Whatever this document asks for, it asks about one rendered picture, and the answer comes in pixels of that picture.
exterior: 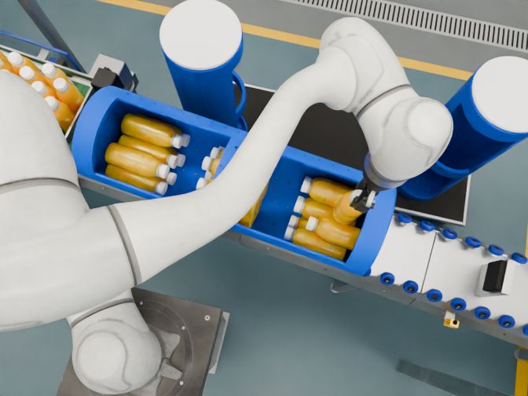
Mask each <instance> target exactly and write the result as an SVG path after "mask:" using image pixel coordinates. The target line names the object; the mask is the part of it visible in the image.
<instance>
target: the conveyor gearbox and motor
mask: <svg viewBox="0 0 528 396"><path fill-rule="evenodd" d="M104 67H106V68H109V69H110V70H112V71H113V72H115V73H117V75H118V76H119V78H120V79H121V81H122V83H123V85H124V88H123V89H124V90H127V91H130V92H132V93H135V94H138V93H137V91H136V90H135V89H136V87H137V85H138V83H139V81H138V78H137V76H136V75H135V73H134V72H132V71H130V70H129V68H128V67H127V64H126V62H125V61H124V60H118V59H115V58H113V57H109V56H106V55H104V54H103V53H99V54H98V56H97V58H96V60H95V61H94V63H93V66H92V68H91V69H90V71H89V73H88V75H91V76H94V75H95V73H96V72H97V70H98V68H104Z"/></svg>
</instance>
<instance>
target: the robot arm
mask: <svg viewBox="0 0 528 396"><path fill-rule="evenodd" d="M319 53H320V54H319V56H318V58H317V60H316V63H315V64H312V65H310V66H309V67H307V68H304V69H303V70H301V71H299V72H297V73H295V74H294V75H293V76H292V77H290V78H289V79H288V80H286V81H285V82H284V83H283V84H282V85H281V86H280V88H279V89H278V90H277V92H276V93H275V94H274V95H273V96H272V98H271V99H270V101H269V103H268V104H267V106H266V107H265V108H264V110H263V111H262V113H261V115H260V116H259V118H258V119H257V121H256V122H255V124H254V126H253V127H252V128H251V130H250V131H249V133H248V134H247V136H246V138H245V139H244V141H243V142H242V144H241V145H240V147H239V148H238V149H237V151H236V153H235V154H234V156H233V158H232V159H231V160H230V161H229V163H228V165H227V166H226V167H225V169H224V170H223V171H222V172H221V174H220V175H219V176H218V177H217V178H216V179H215V180H213V181H212V182H211V183H209V184H208V185H206V186H204V187H203V188H201V189H198V190H196V191H193V192H190V193H186V194H182V195H177V196H169V197H164V198H158V199H153V200H142V201H135V202H128V203H116V204H112V205H108V206H105V207H98V208H94V209H90V208H89V206H88V204H87V202H86V201H85V199H84V197H83V195H82V192H81V189H80V187H79V183H78V175H77V170H76V165H75V161H74V158H73V155H72V152H71V149H70V148H69V145H68V143H67V141H66V138H65V136H64V134H63V132H62V130H61V128H60V125H59V123H58V122H57V119H56V117H55V115H54V114H53V111H52V109H51V107H50V106H49V104H48V103H47V101H46V100H45V99H44V98H43V96H42V95H41V94H40V93H39V92H38V91H37V90H36V89H35V88H34V87H32V86H31V85H30V84H29V83H28V82H26V81H24V80H23V79H22V78H21V77H19V76H18V75H15V74H13V73H11V72H8V71H3V70H0V332H7V331H14V330H19V329H24V328H31V327H35V326H38V325H44V324H47V323H50V322H53V321H57V320H60V319H63V318H66V319H67V321H68V323H69V326H70V328H71V334H72V341H73V351H72V364H73V367H74V370H75V373H76V375H77V376H78V378H79V380H80V381H81V382H82V383H83V384H84V385H85V386H86V387H88V388H90V389H91V390H92V391H96V392H98V393H102V394H122V393H126V392H131V393H133V394H136V395H137V396H157V393H158V388H159V385H160V382H161V380H162V378H163V376H165V377H168V378H171V379H174V380H179V379H180V378H181V376H182V370H180V369H179V368H177V367H175V366H173V365H172V364H171V363H169V362H170V360H171V357H172V355H173V353H174V350H175V349H176V347H177V346H178V345H179V344H180V342H181V341H182V338H181V336H180V335H179V334H178V333H172V332H166V331H164V330H162V329H159V328H157V327H154V326H152V325H150V324H147V323H145V320H144V319H143V317H142V315H141V313H140V312H139V310H138V308H137V306H136V304H135V301H134V298H133V296H132V292H131V288H132V287H134V286H136V285H139V284H141V283H143V282H145V281H146V280H148V279H149V278H150V277H153V276H154V275H156V274H157V273H158V272H160V271H161V270H164V269H165V268H167V267H168V266H169V265H171V264H173V263H174V262H177V261H178V260H179V259H182V258H183V257H185V256H186V255H188V254H190V253H191V252H193V251H195V250H196V249H198V248H201V247H202V246H204V245H205V244H207V243H209V242H211V241H212V240H214V239H215V238H217V237H219V236H221V235H222V234H223V233H224V232H226V231H227V230H228V229H230V228H231V227H233V226H234V225H235V224H236V223H237V222H239V221H240V220H241V219H242V218H243V217H244V216H245V215H246V214H247V212H248V211H249V210H250V209H251V208H252V206H253V205H254V204H255V202H256V200H257V199H258V198H259V196H260V195H261V193H262V191H263V189H264V188H265V187H266V184H267V182H268V181H269V179H270V177H271V175H272V173H273V171H274V169H275V167H276V165H277V163H278V161H279V159H280V157H281V155H282V153H283V152H284V150H285V148H286V146H287V144H288V142H289V140H290V138H291V136H292V134H293V132H294V130H295V128H296V127H297V125H298V123H299V120H300V119H301V117H302V115H303V113H304V112H305V111H306V110H307V109H308V108H309V107H310V106H311V105H313V104H315V103H318V102H324V103H325V104H326V105H327V106H328V107H329V108H331V109H334V110H343V111H345V112H353V114H354V116H355V117H356V119H357V121H358V122H359V124H360V126H361V128H362V131H363V133H364V135H365V139H366V141H367V144H368V149H369V151H368V153H367V155H366V157H365V164H364V166H363V177H364V179H363V178H362V179H361V180H360V181H359V182H358V184H357V185H356V186H355V189H360V190H362V192H361V194H360V195H359V196H355V197H354V199H353V200H352V201H351V203H350V207H353V208H354V210H356V211H360V212H362V213H365V212H366V211H368V210H369V209H371V208H372V209H373V208H374V207H375V200H373V198H374V196H377V195H378V194H379V193H380V191H385V190H389V189H392V188H395V187H398V186H400V185H402V184H404V183H405V182H406V181H407V180H409V179H410V178H413V177H416V176H417V175H419V174H422V173H423V172H424V171H425V170H427V169H428V168H429V167H431V166H432V165H433V164H434V163H435V162H436V161H437V160H438V158H439V157H440V156H441V155H442V153H443V152H444V151H445V150H446V147H447V146H448V144H449V142H450V139H451V137H452V133H453V119H452V116H451V115H450V113H449V110H448V109H447V108H446V107H445V106H444V105H443V104H442V103H440V102H438V101H436V100H433V99H430V98H427V97H420V96H419V95H418V94H417V93H416V92H415V91H414V89H413V88H412V87H411V85H410V83H409V81H408V79H407V77H406V74H405V71H404V69H403V67H402V65H401V63H400V62H399V60H398V58H397V57H396V55H395V54H394V52H393V50H392V49H391V48H390V46H389V45H388V44H387V42H386V41H385V39H384V38H383V36H382V35H381V34H380V33H379V32H378V31H377V30H376V29H375V28H374V27H373V26H372V25H371V24H369V23H367V22H366V21H364V20H362V19H360V18H357V17H345V18H342V19H339V20H337V21H335V22H334V23H332V24H331V25H330V26H329V27H328V28H327V29H326V31H325V32H324V33H323V35H322V37H321V43H320V49H319Z"/></svg>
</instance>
